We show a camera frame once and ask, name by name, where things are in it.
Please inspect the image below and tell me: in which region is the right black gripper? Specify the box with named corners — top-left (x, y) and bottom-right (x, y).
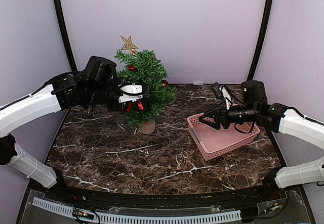
top-left (199, 102), bottom-right (258, 129)

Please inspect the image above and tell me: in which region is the pink plastic basket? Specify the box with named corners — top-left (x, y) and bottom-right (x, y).
top-left (187, 113), bottom-right (260, 161)

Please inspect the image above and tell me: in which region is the red ribbon bow ornament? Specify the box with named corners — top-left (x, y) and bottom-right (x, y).
top-left (126, 99), bottom-right (144, 112)

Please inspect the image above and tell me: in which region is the red foil gift box ornament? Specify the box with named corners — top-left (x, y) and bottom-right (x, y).
top-left (128, 65), bottom-right (138, 73)

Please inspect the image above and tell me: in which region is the small green christmas tree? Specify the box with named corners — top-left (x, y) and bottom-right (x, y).
top-left (115, 50), bottom-right (176, 135)

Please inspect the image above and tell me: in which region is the brown ball ornament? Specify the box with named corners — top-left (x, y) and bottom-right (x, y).
top-left (162, 80), bottom-right (169, 87)

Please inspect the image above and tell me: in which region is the gold star ornament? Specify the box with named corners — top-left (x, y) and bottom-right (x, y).
top-left (120, 35), bottom-right (139, 57)

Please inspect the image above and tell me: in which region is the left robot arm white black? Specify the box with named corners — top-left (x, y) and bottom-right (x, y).
top-left (1, 56), bottom-right (142, 202)

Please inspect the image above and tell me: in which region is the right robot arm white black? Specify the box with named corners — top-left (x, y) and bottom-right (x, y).
top-left (199, 80), bottom-right (323, 201)

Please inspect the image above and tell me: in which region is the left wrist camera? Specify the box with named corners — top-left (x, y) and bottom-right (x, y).
top-left (118, 83), bottom-right (153, 103)

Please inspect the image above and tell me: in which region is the white slotted cable duct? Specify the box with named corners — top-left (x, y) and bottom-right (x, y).
top-left (32, 197), bottom-right (242, 223)

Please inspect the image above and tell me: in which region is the black front rail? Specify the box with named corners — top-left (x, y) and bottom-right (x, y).
top-left (30, 177), bottom-right (289, 212)

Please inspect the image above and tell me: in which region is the left black frame post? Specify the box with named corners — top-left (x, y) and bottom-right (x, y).
top-left (53, 0), bottom-right (77, 71)

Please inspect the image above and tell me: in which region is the black frame post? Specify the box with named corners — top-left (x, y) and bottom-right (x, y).
top-left (247, 0), bottom-right (273, 80)
top-left (53, 0), bottom-right (77, 71)

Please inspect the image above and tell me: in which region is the right black frame post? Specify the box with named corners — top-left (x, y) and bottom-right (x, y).
top-left (247, 0), bottom-right (273, 80)

